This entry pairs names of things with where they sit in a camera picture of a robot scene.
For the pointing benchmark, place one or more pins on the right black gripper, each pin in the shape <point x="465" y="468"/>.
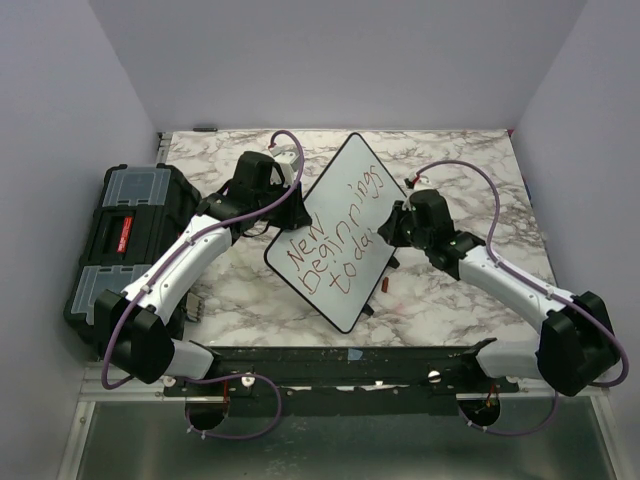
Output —
<point x="389" y="230"/>

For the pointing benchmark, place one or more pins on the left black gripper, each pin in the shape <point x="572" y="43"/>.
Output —
<point x="297" y="215"/>

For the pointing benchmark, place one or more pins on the black framed whiteboard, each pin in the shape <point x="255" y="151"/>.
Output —
<point x="336" y="263"/>

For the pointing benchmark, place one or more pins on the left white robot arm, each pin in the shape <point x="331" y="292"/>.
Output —
<point x="131" y="325"/>

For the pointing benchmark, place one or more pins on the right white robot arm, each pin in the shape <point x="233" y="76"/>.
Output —
<point x="575" y="337"/>

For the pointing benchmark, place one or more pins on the black plastic toolbox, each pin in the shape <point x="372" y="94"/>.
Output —
<point x="140" y="213"/>

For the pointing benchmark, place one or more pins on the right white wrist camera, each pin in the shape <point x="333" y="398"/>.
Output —
<point x="417" y="183"/>

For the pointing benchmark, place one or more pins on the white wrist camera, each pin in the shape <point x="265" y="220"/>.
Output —
<point x="417" y="183"/>
<point x="288" y="161"/>

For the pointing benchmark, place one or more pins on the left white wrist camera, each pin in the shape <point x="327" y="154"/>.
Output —
<point x="288" y="161"/>

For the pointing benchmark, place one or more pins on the black mounting rail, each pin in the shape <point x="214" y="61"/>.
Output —
<point x="340" y="381"/>

